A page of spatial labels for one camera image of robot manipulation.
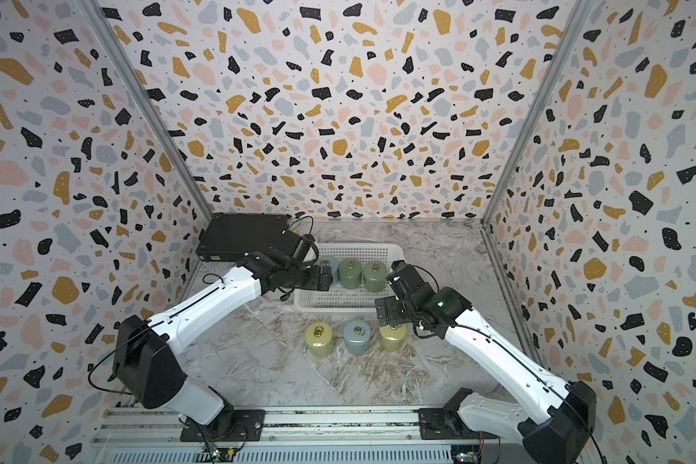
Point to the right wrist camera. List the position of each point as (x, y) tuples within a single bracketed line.
[(404, 279)]

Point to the aluminium mounting rail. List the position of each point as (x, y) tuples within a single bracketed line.
[(331, 434)]

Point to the black flat case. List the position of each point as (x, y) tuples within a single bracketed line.
[(229, 236)]

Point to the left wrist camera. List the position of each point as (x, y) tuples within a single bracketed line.
[(294, 250)]

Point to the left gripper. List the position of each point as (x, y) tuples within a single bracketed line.
[(316, 282)]

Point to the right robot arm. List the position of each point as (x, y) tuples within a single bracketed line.
[(553, 419)]

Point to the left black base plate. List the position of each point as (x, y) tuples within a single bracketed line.
[(238, 425)]

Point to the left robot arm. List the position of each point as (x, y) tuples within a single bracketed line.
[(145, 359)]

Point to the white plastic perforated basket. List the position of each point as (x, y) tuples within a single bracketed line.
[(339, 299)]

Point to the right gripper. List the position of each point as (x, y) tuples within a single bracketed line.
[(390, 314)]

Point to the right circuit board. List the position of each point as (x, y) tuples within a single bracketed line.
[(465, 454)]

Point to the blue-grey canister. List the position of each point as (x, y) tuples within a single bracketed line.
[(357, 337)]

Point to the yellow-green canister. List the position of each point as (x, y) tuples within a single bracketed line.
[(319, 337), (392, 337)]

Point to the small green circuit board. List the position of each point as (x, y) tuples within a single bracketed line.
[(221, 455)]

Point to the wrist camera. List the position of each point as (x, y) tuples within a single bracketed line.
[(404, 279), (294, 250)]

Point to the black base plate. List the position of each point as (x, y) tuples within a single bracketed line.
[(439, 424), (238, 425)]

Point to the green canister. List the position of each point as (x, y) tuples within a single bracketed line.
[(374, 276), (350, 273)]

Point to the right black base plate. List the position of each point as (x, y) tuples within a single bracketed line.
[(439, 424)]

